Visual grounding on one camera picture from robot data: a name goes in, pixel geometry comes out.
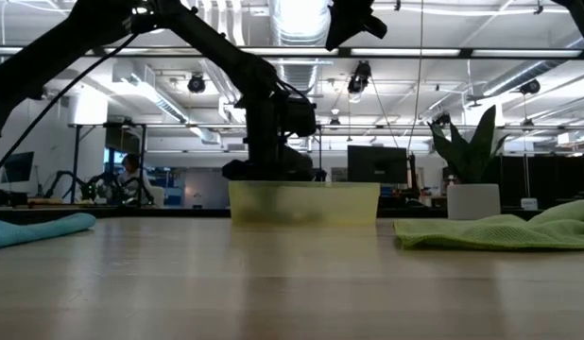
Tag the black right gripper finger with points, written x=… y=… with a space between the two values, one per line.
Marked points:
x=341 y=33
x=374 y=27

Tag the yellow translucent plastic bin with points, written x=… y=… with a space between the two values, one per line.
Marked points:
x=348 y=203

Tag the lime green microfiber towel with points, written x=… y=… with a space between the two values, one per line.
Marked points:
x=486 y=233

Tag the teal microfiber towel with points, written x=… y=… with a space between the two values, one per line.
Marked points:
x=32 y=231

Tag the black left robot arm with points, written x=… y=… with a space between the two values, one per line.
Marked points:
x=51 y=52

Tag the black background robot arm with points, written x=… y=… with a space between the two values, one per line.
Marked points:
x=65 y=177

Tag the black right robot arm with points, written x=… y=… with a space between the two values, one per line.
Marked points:
x=582 y=14

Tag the black ceiling spotlight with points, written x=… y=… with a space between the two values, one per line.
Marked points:
x=359 y=78
x=529 y=87
x=196 y=84

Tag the overhead light bar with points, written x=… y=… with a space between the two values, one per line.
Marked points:
x=467 y=52

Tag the large black computer monitor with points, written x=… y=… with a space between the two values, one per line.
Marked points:
x=377 y=165

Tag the lit blue monitor screen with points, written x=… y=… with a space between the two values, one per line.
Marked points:
x=115 y=156

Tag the snake plant in white pot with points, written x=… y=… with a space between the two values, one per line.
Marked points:
x=471 y=200

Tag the black office partition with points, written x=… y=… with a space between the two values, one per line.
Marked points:
x=547 y=175

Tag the small white sign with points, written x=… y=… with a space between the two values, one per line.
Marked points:
x=529 y=203

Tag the small black monitor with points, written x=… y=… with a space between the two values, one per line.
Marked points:
x=19 y=166

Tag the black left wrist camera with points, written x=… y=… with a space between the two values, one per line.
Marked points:
x=301 y=117

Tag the black workstation frame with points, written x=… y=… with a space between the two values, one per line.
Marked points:
x=77 y=151

